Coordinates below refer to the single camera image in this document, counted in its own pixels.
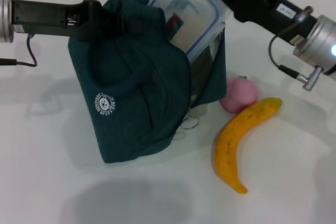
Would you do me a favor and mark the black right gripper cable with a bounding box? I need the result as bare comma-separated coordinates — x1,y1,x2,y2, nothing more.
268,6,324,91

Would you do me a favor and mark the clear plastic food container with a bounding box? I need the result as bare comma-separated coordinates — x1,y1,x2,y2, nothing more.
146,0,232,63

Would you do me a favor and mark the pink toy peach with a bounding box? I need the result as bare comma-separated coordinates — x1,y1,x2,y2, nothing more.
219,76,259,113

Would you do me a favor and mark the yellow toy banana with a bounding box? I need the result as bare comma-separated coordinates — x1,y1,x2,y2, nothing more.
214,97,283,195

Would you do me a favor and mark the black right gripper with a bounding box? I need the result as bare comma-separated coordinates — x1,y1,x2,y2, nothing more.
204,0,320,46

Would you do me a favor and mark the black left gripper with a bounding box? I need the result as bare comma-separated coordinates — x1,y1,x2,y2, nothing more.
10,0,145,43

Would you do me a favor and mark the dark teal insulated lunch bag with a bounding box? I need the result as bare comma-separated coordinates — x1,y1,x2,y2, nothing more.
67,0,228,164

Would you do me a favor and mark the clear zipper pull ring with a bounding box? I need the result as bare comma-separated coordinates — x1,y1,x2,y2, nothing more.
182,117,200,131

